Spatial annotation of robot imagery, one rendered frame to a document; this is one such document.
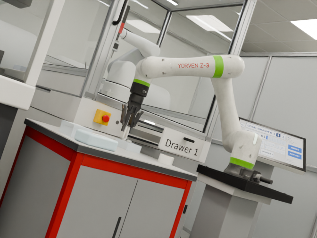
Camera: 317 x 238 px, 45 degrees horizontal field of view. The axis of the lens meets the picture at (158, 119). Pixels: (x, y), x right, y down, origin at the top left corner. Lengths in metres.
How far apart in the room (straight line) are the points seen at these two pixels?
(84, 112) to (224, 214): 0.88
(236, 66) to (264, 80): 2.08
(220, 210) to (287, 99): 2.04
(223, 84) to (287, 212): 1.68
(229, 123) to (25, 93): 1.10
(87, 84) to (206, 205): 0.88
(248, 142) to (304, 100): 1.75
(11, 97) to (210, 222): 1.11
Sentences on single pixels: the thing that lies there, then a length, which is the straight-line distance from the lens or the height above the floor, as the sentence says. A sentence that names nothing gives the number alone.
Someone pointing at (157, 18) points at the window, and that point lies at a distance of 2.30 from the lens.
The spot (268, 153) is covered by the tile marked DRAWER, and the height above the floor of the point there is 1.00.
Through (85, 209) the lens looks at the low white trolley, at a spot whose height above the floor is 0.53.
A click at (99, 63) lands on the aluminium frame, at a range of 2.08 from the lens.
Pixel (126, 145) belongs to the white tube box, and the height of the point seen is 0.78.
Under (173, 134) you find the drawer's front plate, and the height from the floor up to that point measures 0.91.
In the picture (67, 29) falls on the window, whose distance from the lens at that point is 2.58.
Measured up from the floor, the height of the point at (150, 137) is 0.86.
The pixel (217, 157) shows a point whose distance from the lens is 4.20.
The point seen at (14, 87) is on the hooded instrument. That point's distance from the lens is 1.65.
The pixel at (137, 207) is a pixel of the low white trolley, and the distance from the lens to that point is 1.63.
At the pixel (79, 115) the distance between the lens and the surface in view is 2.05.
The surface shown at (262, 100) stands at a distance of 4.00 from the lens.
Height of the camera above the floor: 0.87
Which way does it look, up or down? 3 degrees up
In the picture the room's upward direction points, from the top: 18 degrees clockwise
